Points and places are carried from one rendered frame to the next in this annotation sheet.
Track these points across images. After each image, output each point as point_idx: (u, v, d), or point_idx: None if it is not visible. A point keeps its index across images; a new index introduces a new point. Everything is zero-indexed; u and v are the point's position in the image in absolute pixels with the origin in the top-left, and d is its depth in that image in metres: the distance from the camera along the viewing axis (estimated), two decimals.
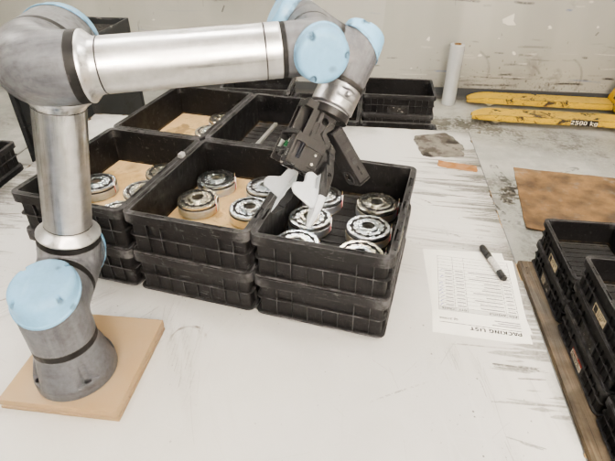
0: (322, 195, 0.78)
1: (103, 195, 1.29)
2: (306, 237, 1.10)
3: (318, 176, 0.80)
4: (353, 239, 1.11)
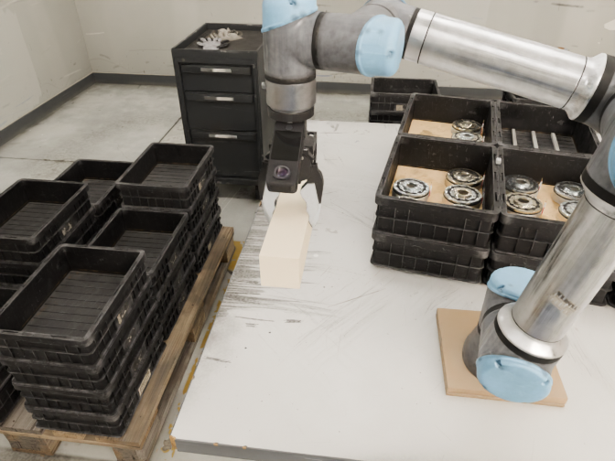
0: (261, 198, 0.82)
1: (424, 198, 1.37)
2: None
3: None
4: None
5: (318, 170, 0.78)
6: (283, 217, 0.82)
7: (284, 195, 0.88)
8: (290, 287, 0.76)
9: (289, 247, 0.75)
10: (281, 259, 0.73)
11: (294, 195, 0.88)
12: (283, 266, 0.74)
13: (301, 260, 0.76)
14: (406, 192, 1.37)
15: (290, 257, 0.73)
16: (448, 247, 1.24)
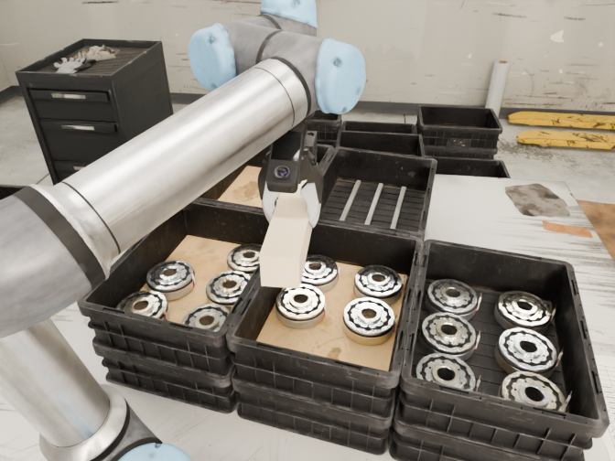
0: (261, 198, 0.82)
1: (181, 292, 1.05)
2: (455, 366, 0.87)
3: None
4: (513, 367, 0.88)
5: (318, 170, 0.78)
6: (283, 217, 0.82)
7: (284, 195, 0.88)
8: (290, 287, 0.76)
9: (289, 247, 0.75)
10: (281, 259, 0.73)
11: (294, 195, 0.88)
12: (283, 266, 0.74)
13: (301, 260, 0.76)
14: (159, 284, 1.05)
15: (290, 257, 0.73)
16: (179, 370, 0.92)
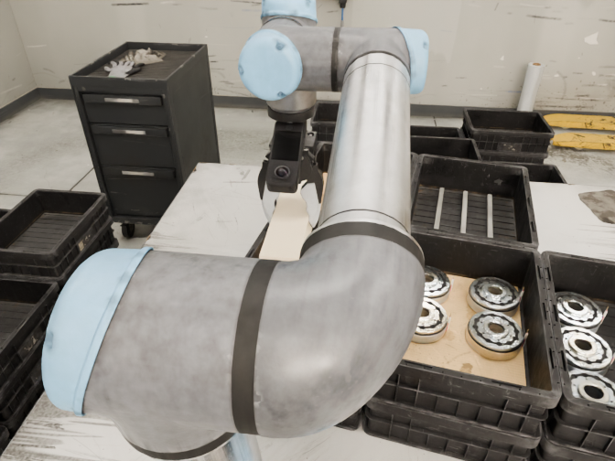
0: (261, 198, 0.82)
1: None
2: (599, 383, 0.85)
3: None
4: None
5: (318, 170, 0.78)
6: (283, 217, 0.82)
7: (284, 195, 0.88)
8: None
9: (289, 247, 0.75)
10: (281, 259, 0.73)
11: (294, 195, 0.88)
12: None
13: None
14: None
15: (290, 257, 0.73)
16: None
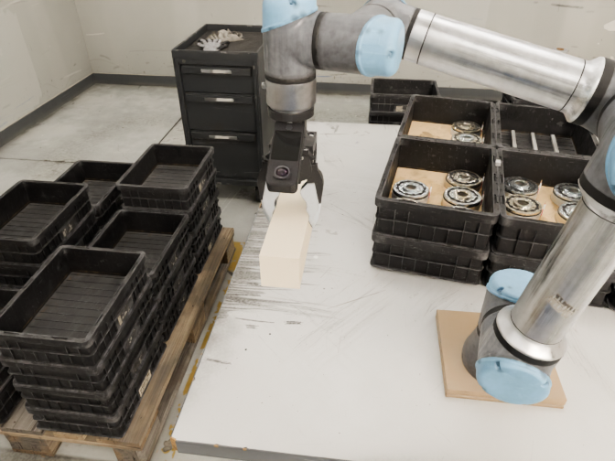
0: (261, 198, 0.82)
1: (424, 200, 1.37)
2: None
3: None
4: None
5: (318, 170, 0.78)
6: (283, 217, 0.82)
7: (284, 195, 0.88)
8: (290, 287, 0.76)
9: (289, 247, 0.75)
10: (281, 259, 0.73)
11: (294, 195, 0.88)
12: (283, 266, 0.74)
13: (301, 260, 0.76)
14: (406, 194, 1.38)
15: (290, 257, 0.73)
16: (448, 249, 1.24)
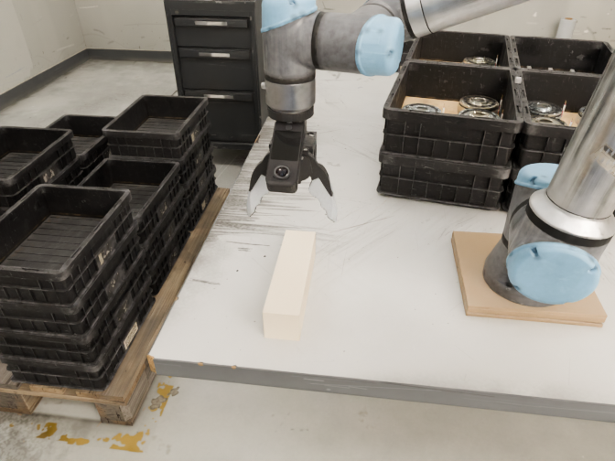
0: (249, 188, 0.82)
1: None
2: None
3: (264, 173, 0.80)
4: None
5: (318, 164, 0.77)
6: (284, 271, 0.89)
7: (285, 247, 0.95)
8: (291, 339, 0.83)
9: (290, 304, 0.82)
10: (283, 316, 0.80)
11: (294, 247, 0.95)
12: (284, 322, 0.81)
13: (301, 315, 0.83)
14: None
15: (291, 314, 0.80)
16: (465, 166, 1.11)
